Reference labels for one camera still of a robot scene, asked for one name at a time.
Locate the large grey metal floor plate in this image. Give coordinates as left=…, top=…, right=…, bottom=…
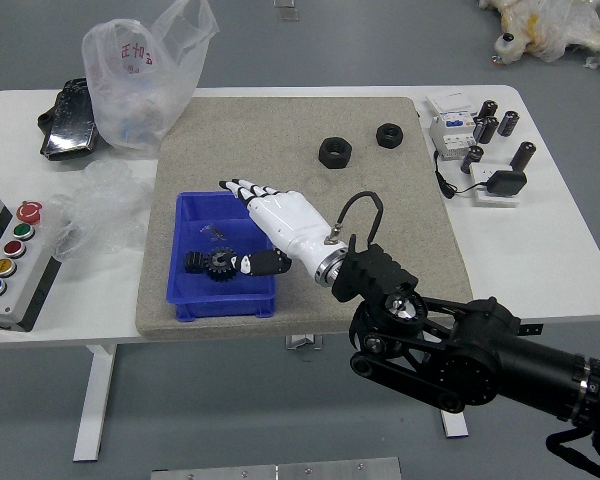
left=150, top=456, right=403, bottom=480

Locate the white socket plate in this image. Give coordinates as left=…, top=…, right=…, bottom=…
left=468, top=162, right=524, bottom=208

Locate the white plastic bag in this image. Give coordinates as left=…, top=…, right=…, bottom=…
left=81, top=0, right=220, bottom=160

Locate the big black gear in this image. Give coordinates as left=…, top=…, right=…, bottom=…
left=206, top=247, right=239, bottom=284

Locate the small black nut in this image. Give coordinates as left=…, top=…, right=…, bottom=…
left=375, top=123, right=406, bottom=149

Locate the metal bracket under table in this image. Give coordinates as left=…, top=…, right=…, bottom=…
left=285, top=333, right=324, bottom=351

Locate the small grey metal floor plate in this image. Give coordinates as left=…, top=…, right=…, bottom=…
left=272, top=0, right=301, bottom=21

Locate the clear plastic wrap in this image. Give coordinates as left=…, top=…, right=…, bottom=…
left=49, top=159, right=154, bottom=262

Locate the black power adapter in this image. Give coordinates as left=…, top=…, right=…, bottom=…
left=485, top=169, right=528, bottom=197

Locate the red emergency stop button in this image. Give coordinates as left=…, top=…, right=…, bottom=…
left=15, top=200, right=44, bottom=225

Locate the white circuit breaker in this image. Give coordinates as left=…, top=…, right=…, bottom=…
left=426, top=92, right=486, bottom=161

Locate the blue plastic box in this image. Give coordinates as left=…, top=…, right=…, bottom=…
left=165, top=191, right=277, bottom=321

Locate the plastic wrapped plush toy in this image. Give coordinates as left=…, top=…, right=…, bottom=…
left=477, top=0, right=600, bottom=79

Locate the small black gear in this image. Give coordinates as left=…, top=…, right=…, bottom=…
left=184, top=251, right=210, bottom=274

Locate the grey button control box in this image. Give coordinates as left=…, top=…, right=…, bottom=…
left=0, top=191, right=64, bottom=334

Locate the grey-brown table mat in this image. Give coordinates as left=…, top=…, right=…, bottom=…
left=134, top=96, right=475, bottom=341

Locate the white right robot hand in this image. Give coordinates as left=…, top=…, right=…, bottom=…
left=218, top=178, right=346, bottom=277

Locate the big black nut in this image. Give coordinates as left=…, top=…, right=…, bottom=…
left=317, top=136, right=355, bottom=170

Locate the black adapter cord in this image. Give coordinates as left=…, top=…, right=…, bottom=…
left=433, top=149, right=491, bottom=202

